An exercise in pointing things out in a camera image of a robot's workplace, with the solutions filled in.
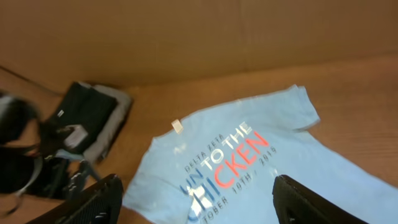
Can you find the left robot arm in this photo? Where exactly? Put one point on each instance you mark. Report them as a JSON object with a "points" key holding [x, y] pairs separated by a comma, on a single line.
{"points": [[30, 163]]}

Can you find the folded blue jeans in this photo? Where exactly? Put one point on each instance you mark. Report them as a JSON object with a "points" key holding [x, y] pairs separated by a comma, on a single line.
{"points": [[61, 153]]}

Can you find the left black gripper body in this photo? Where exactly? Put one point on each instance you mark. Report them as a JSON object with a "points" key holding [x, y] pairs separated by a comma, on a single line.
{"points": [[64, 169]]}

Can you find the light blue printed t-shirt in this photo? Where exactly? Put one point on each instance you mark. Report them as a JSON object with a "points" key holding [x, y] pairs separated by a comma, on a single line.
{"points": [[220, 163]]}

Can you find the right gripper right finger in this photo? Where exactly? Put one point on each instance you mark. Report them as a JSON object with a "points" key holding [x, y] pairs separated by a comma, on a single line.
{"points": [[296, 204]]}

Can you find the folded black garment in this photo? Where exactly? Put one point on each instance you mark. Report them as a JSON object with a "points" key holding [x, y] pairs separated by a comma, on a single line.
{"points": [[84, 106]]}

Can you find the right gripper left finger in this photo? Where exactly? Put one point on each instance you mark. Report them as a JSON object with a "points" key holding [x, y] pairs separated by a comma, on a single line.
{"points": [[98, 204]]}

